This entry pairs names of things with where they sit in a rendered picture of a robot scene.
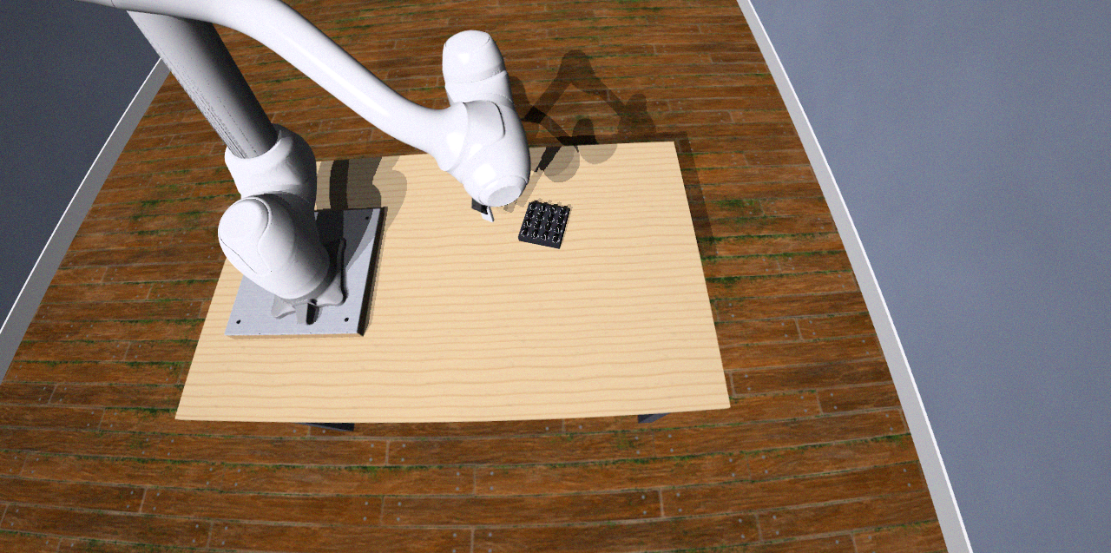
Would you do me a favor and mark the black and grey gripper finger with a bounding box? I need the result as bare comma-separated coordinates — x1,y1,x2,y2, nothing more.
471,198,496,222

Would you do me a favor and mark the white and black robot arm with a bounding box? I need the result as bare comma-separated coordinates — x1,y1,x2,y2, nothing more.
74,0,531,326

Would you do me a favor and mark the black knob box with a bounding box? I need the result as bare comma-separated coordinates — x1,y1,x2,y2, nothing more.
518,202,569,249

